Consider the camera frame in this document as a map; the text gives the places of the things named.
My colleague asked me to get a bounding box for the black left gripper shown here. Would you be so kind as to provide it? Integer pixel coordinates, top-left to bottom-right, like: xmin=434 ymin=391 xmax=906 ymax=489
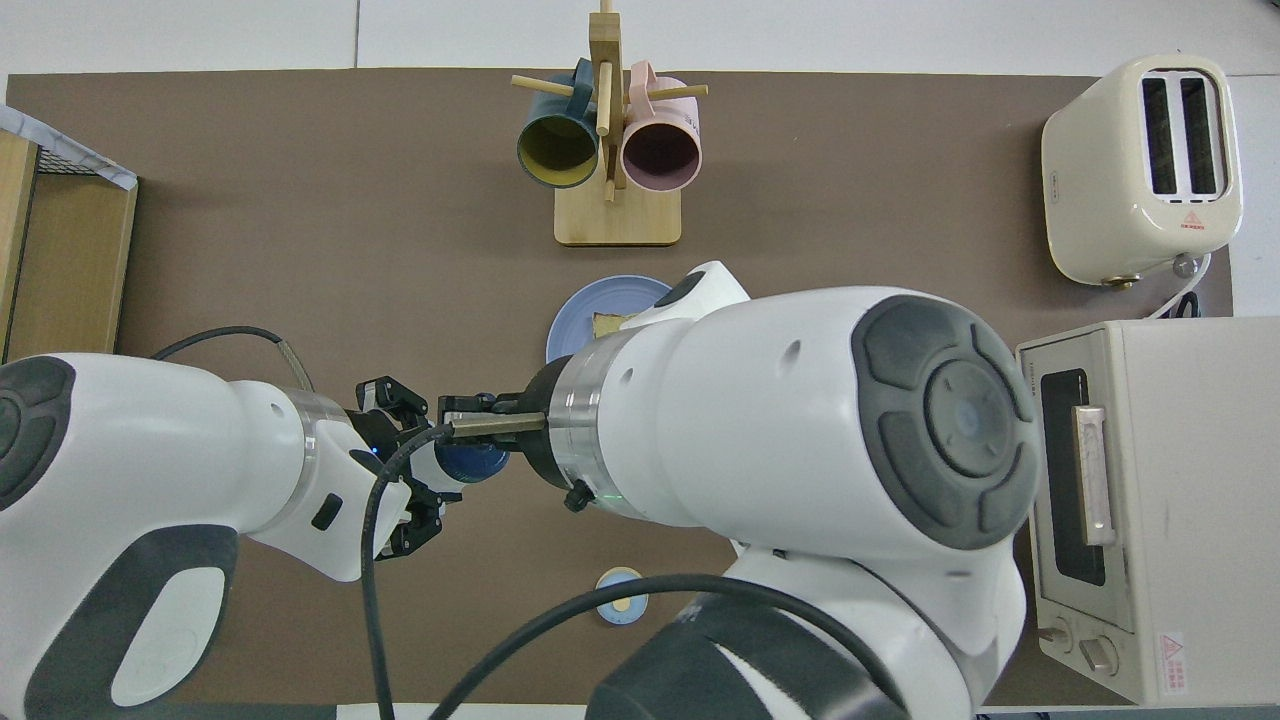
xmin=345 ymin=376 xmax=461 ymax=559

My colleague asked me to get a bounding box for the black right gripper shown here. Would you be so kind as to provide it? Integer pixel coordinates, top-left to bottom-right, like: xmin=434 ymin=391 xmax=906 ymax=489
xmin=440 ymin=358 xmax=571 ymax=491

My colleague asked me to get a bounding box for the seasoning bottle with blue cap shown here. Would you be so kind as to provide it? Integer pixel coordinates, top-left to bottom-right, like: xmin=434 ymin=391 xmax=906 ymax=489
xmin=405 ymin=438 xmax=511 ymax=493

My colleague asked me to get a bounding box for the blue round plate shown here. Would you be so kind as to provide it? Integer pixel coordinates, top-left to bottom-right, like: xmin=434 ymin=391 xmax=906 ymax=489
xmin=545 ymin=275 xmax=673 ymax=366

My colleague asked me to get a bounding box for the brown table mat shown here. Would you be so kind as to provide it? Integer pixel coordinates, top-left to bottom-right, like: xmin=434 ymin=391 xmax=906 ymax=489
xmin=0 ymin=68 xmax=1233 ymax=706

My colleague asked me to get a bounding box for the wooden mug rack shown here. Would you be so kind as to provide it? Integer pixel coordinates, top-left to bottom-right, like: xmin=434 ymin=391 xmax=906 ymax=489
xmin=510 ymin=0 xmax=711 ymax=248

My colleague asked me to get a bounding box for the blue call bell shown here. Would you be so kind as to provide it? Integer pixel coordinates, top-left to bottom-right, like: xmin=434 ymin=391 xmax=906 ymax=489
xmin=594 ymin=566 xmax=650 ymax=626

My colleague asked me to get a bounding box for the dark teal mug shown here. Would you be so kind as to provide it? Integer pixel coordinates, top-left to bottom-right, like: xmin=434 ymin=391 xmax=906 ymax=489
xmin=516 ymin=58 xmax=601 ymax=191

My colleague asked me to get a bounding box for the pink ribbed mug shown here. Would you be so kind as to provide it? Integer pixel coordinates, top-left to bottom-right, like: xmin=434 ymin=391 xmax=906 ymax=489
xmin=620 ymin=60 xmax=703 ymax=194

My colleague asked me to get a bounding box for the cream two-slot toaster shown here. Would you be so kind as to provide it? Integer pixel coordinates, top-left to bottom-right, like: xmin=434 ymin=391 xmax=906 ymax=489
xmin=1040 ymin=54 xmax=1244 ymax=288

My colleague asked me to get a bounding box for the white toaster oven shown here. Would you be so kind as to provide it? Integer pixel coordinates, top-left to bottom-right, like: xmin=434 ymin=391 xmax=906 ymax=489
xmin=1015 ymin=318 xmax=1280 ymax=706

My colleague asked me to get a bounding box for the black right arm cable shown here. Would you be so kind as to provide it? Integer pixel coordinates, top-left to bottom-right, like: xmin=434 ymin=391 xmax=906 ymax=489
xmin=360 ymin=415 xmax=911 ymax=720

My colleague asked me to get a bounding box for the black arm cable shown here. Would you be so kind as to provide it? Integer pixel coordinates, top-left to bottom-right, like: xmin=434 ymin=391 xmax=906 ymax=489
xmin=150 ymin=326 xmax=316 ymax=393
xmin=360 ymin=415 xmax=911 ymax=720

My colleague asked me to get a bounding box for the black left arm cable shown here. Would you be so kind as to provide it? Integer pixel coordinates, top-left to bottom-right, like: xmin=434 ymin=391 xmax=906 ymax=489
xmin=150 ymin=326 xmax=316 ymax=393

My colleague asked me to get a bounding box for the white power cord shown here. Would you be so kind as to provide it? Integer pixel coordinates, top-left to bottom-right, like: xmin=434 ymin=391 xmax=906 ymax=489
xmin=1148 ymin=252 xmax=1214 ymax=321

